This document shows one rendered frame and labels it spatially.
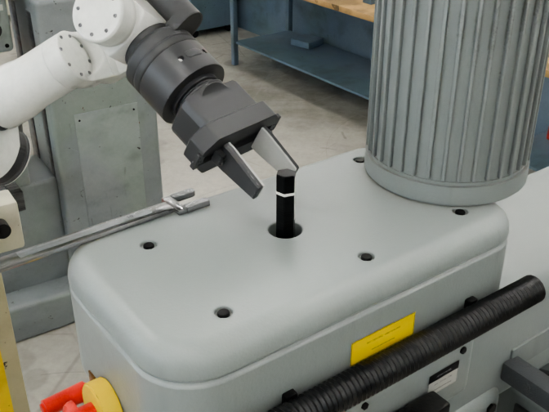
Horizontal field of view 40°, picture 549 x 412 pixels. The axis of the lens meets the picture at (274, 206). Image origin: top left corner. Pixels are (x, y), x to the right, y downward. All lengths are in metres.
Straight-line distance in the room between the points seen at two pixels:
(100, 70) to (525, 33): 0.49
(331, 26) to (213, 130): 6.60
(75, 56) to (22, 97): 0.08
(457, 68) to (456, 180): 0.13
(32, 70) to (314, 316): 0.45
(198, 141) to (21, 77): 0.26
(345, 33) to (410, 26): 6.39
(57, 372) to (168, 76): 2.90
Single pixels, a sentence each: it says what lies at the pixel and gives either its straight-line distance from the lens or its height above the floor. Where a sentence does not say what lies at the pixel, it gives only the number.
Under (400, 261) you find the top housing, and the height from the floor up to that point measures 1.89.
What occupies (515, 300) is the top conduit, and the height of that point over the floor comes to 1.80.
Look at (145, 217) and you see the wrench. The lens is 0.84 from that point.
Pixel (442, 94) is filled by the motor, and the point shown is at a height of 2.02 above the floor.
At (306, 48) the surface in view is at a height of 0.24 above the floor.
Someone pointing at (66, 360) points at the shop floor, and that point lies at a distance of 3.69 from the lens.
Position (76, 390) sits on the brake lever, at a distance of 0.91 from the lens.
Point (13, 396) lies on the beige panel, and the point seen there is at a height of 0.33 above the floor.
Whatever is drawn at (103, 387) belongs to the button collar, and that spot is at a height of 1.79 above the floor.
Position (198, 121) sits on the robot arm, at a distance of 0.79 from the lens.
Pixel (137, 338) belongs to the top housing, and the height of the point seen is 1.88.
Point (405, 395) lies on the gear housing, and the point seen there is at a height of 1.69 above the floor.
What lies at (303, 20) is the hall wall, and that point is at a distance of 7.69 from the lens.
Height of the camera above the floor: 2.31
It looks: 29 degrees down
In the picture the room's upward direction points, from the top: straight up
